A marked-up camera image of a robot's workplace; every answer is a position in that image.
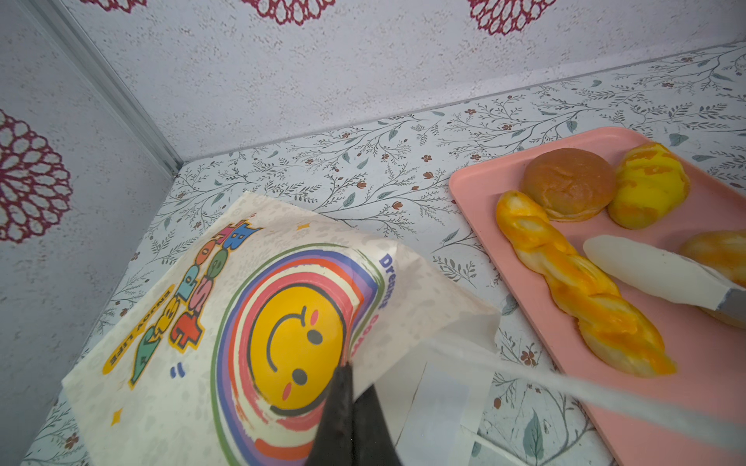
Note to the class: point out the metal tongs white tips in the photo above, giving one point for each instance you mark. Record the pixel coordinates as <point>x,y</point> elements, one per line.
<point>717,289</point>

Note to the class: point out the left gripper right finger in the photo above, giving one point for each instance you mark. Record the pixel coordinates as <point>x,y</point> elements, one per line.
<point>372,445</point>

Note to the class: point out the yellow croissant bread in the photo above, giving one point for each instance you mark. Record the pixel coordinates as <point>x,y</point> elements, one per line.
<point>651,183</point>

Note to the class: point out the orange fake bread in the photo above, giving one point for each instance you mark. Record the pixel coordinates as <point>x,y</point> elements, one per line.
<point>612,328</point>

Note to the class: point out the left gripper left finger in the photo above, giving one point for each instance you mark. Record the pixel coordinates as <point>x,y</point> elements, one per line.
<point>333,444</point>

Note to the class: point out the white paper bag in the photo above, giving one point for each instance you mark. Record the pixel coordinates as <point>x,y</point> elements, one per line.
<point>228,359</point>

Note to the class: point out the round brown bun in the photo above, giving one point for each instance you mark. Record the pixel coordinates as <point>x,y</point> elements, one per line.
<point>570,184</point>

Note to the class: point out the yellow fake bread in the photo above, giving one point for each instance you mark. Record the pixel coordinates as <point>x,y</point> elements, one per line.
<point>723,251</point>

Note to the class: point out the pink plastic tray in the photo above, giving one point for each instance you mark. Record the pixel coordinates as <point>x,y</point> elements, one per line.
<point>685,369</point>

